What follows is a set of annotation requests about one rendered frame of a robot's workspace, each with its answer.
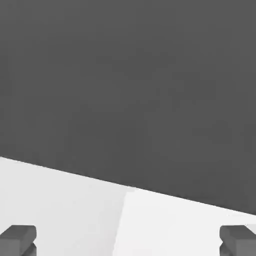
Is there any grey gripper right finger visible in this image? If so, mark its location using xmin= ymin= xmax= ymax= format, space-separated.
xmin=219 ymin=224 xmax=256 ymax=256

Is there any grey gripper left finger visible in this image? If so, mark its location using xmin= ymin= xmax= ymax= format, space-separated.
xmin=0 ymin=224 xmax=38 ymax=256

